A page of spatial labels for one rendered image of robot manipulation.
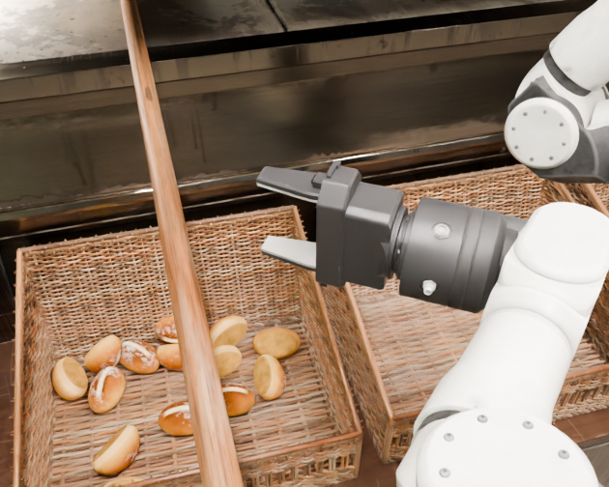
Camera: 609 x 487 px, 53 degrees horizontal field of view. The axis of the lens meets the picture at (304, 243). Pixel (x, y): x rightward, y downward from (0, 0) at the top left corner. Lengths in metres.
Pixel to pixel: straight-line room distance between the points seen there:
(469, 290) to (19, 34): 0.98
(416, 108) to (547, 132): 0.61
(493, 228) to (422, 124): 0.80
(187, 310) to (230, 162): 0.64
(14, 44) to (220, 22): 0.37
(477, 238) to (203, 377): 0.25
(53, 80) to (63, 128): 0.10
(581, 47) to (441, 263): 0.30
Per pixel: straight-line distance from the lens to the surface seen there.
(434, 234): 0.49
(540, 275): 0.45
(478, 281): 0.49
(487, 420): 0.32
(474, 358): 0.40
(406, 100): 1.26
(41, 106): 1.12
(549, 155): 0.70
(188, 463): 1.20
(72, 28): 1.25
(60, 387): 1.29
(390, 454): 1.17
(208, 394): 0.52
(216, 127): 1.17
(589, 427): 1.35
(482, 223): 0.50
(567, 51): 0.70
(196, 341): 0.56
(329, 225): 0.51
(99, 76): 1.09
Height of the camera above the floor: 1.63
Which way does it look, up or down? 42 degrees down
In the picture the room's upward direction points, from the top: straight up
